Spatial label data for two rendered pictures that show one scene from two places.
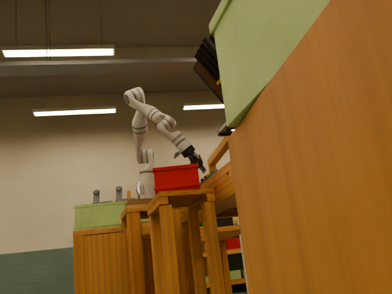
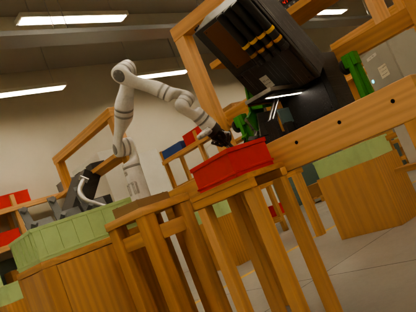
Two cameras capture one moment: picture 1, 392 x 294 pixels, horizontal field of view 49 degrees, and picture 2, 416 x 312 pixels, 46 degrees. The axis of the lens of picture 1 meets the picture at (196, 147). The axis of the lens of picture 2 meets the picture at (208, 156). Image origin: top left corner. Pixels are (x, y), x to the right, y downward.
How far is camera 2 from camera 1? 1.31 m
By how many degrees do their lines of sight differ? 31
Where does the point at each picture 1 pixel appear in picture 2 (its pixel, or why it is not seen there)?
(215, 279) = (313, 252)
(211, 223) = (292, 197)
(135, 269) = (171, 279)
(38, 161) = not seen: outside the picture
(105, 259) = (92, 286)
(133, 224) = (153, 228)
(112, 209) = (79, 223)
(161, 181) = (237, 163)
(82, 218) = (45, 243)
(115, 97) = not seen: outside the picture
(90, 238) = (65, 265)
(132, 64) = not seen: outside the picture
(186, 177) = (258, 153)
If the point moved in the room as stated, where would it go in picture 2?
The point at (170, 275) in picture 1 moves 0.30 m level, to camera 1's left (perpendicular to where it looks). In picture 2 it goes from (283, 260) to (220, 292)
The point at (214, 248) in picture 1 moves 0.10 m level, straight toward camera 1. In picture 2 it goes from (302, 222) to (317, 218)
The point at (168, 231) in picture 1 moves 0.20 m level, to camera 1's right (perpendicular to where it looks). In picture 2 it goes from (267, 215) to (304, 199)
